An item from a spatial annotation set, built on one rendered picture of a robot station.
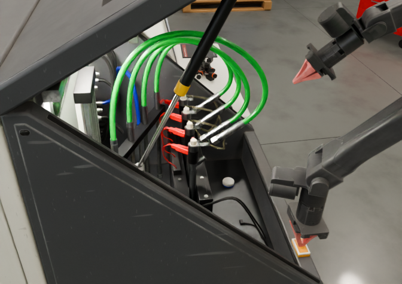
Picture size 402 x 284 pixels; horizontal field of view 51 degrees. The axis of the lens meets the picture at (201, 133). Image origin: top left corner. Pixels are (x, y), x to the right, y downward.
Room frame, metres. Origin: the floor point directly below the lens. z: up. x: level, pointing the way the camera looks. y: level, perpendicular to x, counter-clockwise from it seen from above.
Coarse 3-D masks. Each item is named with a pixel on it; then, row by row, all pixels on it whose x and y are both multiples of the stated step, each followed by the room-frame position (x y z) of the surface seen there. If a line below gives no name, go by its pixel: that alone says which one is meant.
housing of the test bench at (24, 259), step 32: (0, 0) 0.83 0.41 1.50; (32, 0) 0.84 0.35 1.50; (0, 32) 0.66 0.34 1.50; (0, 64) 0.55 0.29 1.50; (0, 128) 0.49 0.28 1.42; (0, 160) 0.48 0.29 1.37; (0, 192) 0.48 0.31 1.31; (0, 224) 0.48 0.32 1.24; (0, 256) 0.47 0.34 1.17; (32, 256) 0.48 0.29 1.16
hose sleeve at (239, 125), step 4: (240, 120) 0.90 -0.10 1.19; (236, 124) 0.89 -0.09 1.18; (240, 124) 0.89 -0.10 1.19; (244, 124) 0.89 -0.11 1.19; (228, 128) 0.90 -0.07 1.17; (232, 128) 0.89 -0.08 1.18; (236, 128) 0.89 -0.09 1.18; (240, 128) 0.89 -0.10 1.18; (224, 132) 0.89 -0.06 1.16; (228, 132) 0.88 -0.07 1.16; (232, 132) 0.88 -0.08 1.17; (216, 136) 0.89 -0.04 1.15; (220, 136) 0.88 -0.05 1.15; (224, 136) 0.88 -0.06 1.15; (220, 140) 0.88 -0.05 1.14
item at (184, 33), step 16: (176, 32) 0.87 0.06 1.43; (192, 32) 0.87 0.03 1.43; (144, 48) 0.85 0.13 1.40; (240, 48) 0.89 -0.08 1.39; (128, 64) 0.85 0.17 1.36; (256, 64) 0.89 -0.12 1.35; (112, 96) 0.84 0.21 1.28; (112, 112) 0.84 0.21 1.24; (256, 112) 0.90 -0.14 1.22; (112, 128) 0.84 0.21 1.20; (112, 144) 0.84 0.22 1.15
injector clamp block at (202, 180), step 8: (176, 136) 1.13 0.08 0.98; (168, 144) 1.09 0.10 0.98; (200, 152) 1.04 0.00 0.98; (184, 168) 0.97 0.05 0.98; (200, 168) 0.97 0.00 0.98; (176, 176) 0.92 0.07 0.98; (184, 176) 0.93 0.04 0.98; (200, 176) 0.93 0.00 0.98; (176, 184) 0.89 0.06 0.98; (184, 184) 0.89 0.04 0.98; (200, 184) 0.89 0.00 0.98; (208, 184) 0.90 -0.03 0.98; (184, 192) 0.86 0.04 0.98; (200, 192) 0.86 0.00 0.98; (208, 192) 0.86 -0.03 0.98; (200, 200) 0.83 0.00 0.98; (208, 200) 0.83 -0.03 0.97; (208, 208) 0.84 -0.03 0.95
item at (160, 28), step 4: (164, 20) 1.32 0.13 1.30; (156, 24) 1.21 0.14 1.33; (160, 24) 1.22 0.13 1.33; (164, 24) 1.22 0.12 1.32; (152, 28) 1.21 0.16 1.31; (156, 28) 1.21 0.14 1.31; (160, 28) 1.22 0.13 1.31; (164, 28) 1.22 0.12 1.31; (144, 32) 1.21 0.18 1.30; (148, 32) 1.21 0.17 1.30; (152, 32) 1.21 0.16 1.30; (156, 32) 1.21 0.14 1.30; (160, 32) 1.22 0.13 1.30; (164, 32) 1.22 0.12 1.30; (148, 36) 1.21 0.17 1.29; (152, 36) 1.21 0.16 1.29; (168, 52) 1.22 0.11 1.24; (172, 52) 1.27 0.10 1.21; (172, 56) 1.22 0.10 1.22
